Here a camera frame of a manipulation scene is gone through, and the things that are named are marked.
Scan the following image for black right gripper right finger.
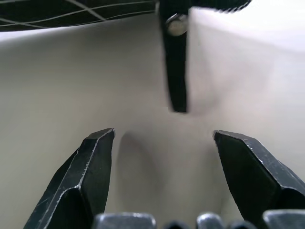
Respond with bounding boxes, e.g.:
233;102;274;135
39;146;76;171
213;130;305;222

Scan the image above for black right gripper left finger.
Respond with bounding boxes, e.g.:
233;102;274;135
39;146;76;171
23;128;117;229

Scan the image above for black zipper pull tab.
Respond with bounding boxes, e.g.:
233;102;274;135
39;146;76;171
158;0;191;114

